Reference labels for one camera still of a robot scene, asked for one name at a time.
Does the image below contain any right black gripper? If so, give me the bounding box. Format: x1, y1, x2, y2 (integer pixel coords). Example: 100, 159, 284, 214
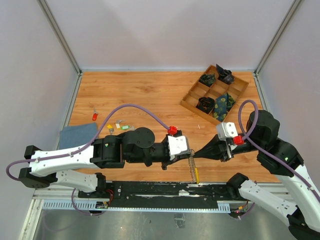
191, 131, 263, 161

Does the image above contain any large keyring with yellow handle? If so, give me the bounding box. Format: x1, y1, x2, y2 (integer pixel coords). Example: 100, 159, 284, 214
188, 149, 200, 184

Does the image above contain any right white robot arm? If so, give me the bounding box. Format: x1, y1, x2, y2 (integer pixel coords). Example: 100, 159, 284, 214
194, 110, 320, 240

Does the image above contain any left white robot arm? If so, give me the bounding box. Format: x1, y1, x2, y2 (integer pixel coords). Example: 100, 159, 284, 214
18, 127, 191, 198

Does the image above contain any blue yellow leaf tie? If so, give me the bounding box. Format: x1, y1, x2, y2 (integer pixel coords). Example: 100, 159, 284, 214
213, 92, 236, 122

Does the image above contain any black orange rolled tie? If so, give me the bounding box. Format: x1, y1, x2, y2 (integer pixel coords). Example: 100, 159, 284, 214
196, 97, 215, 114

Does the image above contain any wooden compartment tray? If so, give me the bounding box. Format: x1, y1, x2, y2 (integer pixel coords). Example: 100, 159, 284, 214
180, 65, 249, 125

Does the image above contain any green patterned rolled tie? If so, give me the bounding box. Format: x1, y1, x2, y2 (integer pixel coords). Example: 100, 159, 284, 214
199, 73, 216, 87

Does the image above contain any dark rolled tie top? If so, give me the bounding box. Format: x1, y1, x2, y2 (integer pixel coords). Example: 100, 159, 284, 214
215, 64, 235, 85

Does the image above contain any key with green tag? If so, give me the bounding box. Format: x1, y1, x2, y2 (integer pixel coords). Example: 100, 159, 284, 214
120, 125, 136, 131

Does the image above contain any key with yellow tag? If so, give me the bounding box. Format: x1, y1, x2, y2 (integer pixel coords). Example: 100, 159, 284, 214
107, 124, 114, 135

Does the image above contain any key with red tag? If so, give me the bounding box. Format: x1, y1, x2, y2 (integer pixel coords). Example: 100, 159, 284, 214
92, 108, 99, 122

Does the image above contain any folded blue cloth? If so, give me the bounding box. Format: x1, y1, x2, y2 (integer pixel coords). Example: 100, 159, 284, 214
58, 123, 98, 150

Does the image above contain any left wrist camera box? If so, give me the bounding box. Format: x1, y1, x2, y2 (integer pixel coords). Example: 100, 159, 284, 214
167, 135, 190, 161

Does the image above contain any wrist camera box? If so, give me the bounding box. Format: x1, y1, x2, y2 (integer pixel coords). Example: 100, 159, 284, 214
216, 122, 238, 141
167, 135, 190, 161

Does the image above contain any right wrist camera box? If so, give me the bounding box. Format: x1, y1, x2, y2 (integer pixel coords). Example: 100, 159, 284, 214
216, 122, 238, 141

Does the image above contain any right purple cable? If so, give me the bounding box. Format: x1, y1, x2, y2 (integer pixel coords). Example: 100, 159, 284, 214
233, 99, 320, 198

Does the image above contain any purple cable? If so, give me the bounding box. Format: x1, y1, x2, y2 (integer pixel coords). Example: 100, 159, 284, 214
6, 103, 178, 182
233, 99, 320, 198

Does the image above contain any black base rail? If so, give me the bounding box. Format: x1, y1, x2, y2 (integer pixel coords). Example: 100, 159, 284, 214
77, 181, 246, 210

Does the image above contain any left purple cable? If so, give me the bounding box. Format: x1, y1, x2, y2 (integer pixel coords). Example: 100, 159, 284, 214
6, 103, 178, 182

